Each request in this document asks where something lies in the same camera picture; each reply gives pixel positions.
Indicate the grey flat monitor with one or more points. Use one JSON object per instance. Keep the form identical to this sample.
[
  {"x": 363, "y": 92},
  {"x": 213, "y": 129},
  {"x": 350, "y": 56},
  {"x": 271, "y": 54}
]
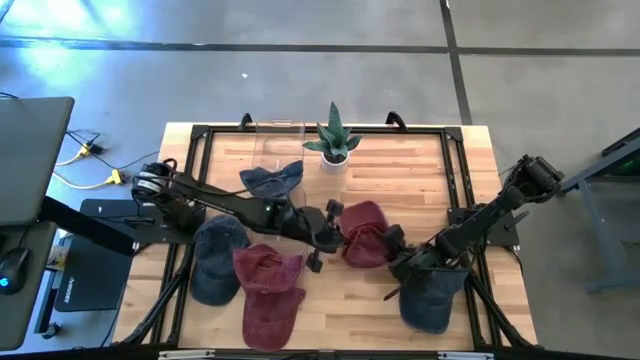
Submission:
[{"x": 30, "y": 160}]

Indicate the clear acrylic cap organizer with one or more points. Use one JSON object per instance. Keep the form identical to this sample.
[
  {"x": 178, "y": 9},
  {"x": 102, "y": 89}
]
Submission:
[
  {"x": 277, "y": 145},
  {"x": 299, "y": 197}
]

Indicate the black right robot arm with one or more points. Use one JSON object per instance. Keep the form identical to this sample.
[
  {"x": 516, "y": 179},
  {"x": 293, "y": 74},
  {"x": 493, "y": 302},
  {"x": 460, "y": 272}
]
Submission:
[{"x": 475, "y": 227}]

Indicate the black metal table frame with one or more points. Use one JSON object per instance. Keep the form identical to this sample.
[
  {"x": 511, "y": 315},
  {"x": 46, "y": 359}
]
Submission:
[{"x": 325, "y": 131}]

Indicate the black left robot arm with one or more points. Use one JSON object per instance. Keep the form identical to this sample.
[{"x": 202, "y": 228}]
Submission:
[{"x": 215, "y": 200}]

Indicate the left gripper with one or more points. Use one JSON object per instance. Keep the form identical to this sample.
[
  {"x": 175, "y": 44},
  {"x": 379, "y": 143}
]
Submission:
[{"x": 317, "y": 230}]

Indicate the blue denim baseball cap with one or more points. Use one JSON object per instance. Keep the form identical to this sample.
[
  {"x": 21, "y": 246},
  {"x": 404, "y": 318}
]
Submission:
[
  {"x": 215, "y": 265},
  {"x": 430, "y": 305},
  {"x": 270, "y": 182}
]

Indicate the black computer mouse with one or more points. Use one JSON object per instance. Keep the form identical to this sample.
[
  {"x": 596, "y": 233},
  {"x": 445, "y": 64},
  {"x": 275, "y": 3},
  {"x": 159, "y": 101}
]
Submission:
[{"x": 12, "y": 270}]

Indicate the snake plant in white pot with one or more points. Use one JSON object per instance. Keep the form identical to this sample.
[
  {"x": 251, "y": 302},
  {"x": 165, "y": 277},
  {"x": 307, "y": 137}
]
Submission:
[{"x": 334, "y": 162}]

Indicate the silver aluminium bar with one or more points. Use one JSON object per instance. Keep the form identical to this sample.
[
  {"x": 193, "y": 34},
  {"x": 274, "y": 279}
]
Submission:
[
  {"x": 465, "y": 356},
  {"x": 185, "y": 354}
]

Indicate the grey desk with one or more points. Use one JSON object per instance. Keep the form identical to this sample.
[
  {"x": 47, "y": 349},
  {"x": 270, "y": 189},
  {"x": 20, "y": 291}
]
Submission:
[{"x": 20, "y": 320}]

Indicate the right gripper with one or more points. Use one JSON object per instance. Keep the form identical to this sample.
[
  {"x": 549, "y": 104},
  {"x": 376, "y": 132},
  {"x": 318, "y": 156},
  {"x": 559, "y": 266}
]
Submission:
[{"x": 417, "y": 260}]

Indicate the grey metal table frame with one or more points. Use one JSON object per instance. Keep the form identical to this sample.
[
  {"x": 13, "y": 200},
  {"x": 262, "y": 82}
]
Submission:
[{"x": 600, "y": 235}]

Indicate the maroon baseball cap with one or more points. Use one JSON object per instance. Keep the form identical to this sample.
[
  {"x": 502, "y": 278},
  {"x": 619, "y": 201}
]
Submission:
[
  {"x": 362, "y": 235},
  {"x": 272, "y": 322},
  {"x": 267, "y": 272}
]

